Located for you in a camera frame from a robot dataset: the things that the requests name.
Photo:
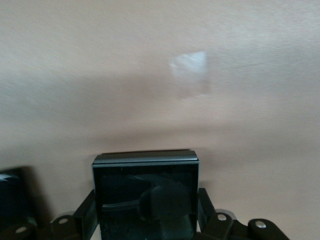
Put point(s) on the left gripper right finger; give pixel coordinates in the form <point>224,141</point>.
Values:
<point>220,227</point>

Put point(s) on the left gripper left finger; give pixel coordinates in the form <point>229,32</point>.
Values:
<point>85,225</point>

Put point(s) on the small black flip phone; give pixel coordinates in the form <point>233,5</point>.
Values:
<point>145,200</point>

